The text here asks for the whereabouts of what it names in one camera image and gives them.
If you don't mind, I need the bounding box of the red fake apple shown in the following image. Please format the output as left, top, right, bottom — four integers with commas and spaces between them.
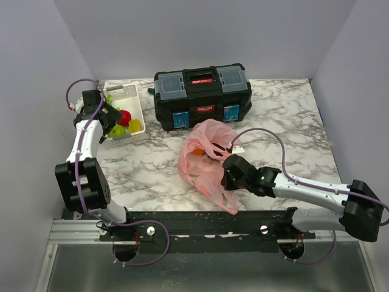
117, 109, 132, 127

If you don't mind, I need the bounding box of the green fake apple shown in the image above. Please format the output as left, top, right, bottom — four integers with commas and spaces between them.
108, 124, 126, 138

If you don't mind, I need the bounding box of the yellow fake lemon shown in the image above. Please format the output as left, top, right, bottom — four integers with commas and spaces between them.
128, 119, 142, 133

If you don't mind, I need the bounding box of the pink plastic bag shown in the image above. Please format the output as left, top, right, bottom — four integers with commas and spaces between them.
177, 119, 238, 215

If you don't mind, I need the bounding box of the fake orange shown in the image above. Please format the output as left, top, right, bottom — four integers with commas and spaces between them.
192, 148, 205, 155

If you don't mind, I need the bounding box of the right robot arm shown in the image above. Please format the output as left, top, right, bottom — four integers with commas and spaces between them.
221, 155, 384, 242

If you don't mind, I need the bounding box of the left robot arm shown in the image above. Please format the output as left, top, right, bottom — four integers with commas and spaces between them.
55, 89, 135, 240

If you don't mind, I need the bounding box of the green fake grape bunch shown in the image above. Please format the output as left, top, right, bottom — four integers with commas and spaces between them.
103, 94, 120, 113

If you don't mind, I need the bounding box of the white perforated plastic basket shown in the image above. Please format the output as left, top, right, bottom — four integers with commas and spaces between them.
102, 82, 147, 148

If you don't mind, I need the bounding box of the black plastic toolbox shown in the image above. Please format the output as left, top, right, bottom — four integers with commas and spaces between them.
154, 63, 252, 131

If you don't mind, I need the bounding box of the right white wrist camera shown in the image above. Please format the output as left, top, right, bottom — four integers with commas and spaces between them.
228, 145, 245, 155

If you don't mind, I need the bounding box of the black metal base rail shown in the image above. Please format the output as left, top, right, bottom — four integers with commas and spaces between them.
85, 207, 315, 259

